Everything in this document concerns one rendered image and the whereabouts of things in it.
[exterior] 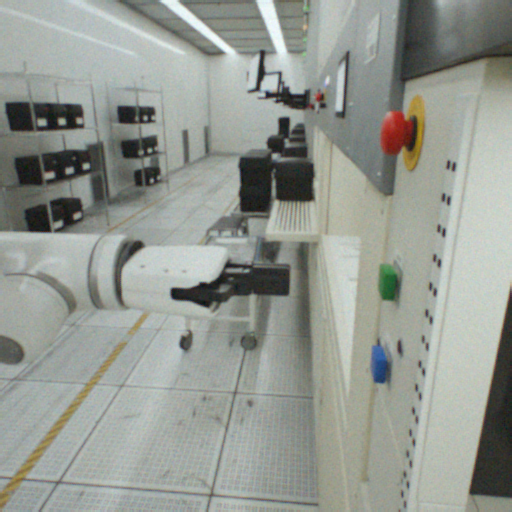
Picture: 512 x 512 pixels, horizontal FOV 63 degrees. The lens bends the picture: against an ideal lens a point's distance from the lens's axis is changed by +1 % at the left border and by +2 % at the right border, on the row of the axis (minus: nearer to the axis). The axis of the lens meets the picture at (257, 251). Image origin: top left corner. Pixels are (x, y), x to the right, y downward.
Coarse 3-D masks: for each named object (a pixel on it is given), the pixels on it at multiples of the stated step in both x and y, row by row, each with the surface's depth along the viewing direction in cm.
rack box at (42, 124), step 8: (8, 104) 386; (16, 104) 385; (24, 104) 385; (40, 104) 401; (8, 112) 387; (16, 112) 387; (24, 112) 386; (40, 112) 399; (8, 120) 390; (16, 120) 390; (24, 120) 389; (32, 120) 389; (40, 120) 400; (16, 128) 392; (24, 128) 392; (32, 128) 392; (40, 128) 401; (48, 128) 415
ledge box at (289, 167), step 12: (276, 168) 273; (288, 168) 272; (300, 168) 271; (312, 168) 270; (276, 180) 276; (288, 180) 274; (300, 180) 273; (312, 180) 273; (276, 192) 279; (288, 192) 277; (300, 192) 276; (312, 192) 298
